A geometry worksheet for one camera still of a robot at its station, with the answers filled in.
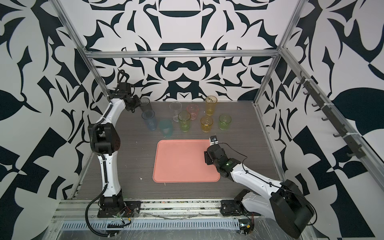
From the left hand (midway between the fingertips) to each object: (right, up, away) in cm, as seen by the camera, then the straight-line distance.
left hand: (138, 99), depth 101 cm
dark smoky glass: (+7, -9, -1) cm, 11 cm away
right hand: (+47, -31, -14) cm, 58 cm away
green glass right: (+58, -13, +1) cm, 59 cm away
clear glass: (+25, -4, -1) cm, 25 cm away
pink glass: (+37, -6, +10) cm, 38 cm away
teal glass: (+19, -18, -1) cm, 26 cm away
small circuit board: (+61, -63, -29) cm, 92 cm away
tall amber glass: (+50, +1, +16) cm, 52 cm away
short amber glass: (+46, -15, +4) cm, 49 cm away
